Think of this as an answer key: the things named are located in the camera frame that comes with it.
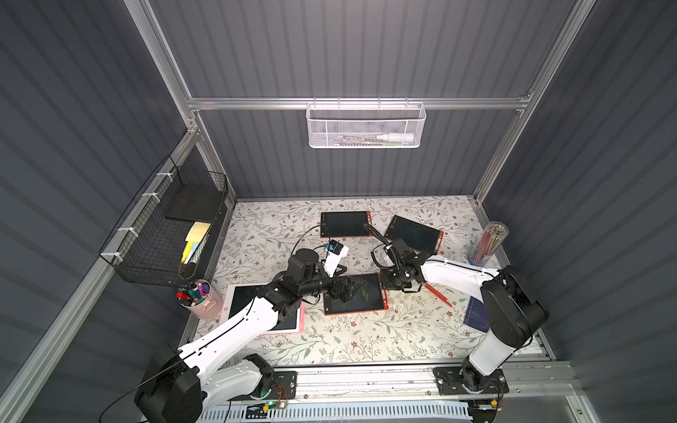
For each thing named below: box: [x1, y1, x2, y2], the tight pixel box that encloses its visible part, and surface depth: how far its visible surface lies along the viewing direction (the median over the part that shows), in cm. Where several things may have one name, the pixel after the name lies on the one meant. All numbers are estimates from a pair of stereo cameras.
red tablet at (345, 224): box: [319, 210, 373, 238], surface depth 117 cm
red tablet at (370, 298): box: [323, 273, 390, 316], surface depth 91 cm
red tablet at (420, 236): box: [384, 214, 445, 253], surface depth 111 cm
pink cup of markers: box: [176, 279, 224, 320], surface depth 80 cm
